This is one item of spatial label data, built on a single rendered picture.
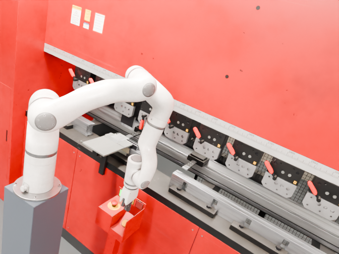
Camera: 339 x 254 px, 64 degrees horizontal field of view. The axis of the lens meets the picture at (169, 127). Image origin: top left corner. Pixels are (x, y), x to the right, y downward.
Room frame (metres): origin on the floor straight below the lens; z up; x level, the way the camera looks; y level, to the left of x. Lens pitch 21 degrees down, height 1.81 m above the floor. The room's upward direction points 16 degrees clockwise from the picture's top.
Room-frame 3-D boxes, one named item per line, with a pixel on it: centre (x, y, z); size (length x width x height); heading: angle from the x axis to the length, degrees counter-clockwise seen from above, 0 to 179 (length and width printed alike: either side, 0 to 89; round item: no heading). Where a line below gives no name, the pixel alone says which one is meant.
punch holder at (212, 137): (1.38, -0.24, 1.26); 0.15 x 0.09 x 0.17; 64
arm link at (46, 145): (0.97, 0.49, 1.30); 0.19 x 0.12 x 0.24; 29
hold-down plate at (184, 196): (1.32, -0.25, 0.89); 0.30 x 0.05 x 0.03; 64
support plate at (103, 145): (1.50, 0.34, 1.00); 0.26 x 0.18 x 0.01; 154
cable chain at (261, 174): (1.66, -0.59, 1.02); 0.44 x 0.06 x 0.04; 64
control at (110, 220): (1.21, 0.13, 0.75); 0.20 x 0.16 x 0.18; 64
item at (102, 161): (1.47, 0.36, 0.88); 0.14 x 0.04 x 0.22; 154
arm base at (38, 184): (0.94, 0.47, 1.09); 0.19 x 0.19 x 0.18
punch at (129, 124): (1.64, 0.27, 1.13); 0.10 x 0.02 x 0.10; 64
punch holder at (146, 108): (1.56, 0.12, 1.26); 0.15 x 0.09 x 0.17; 64
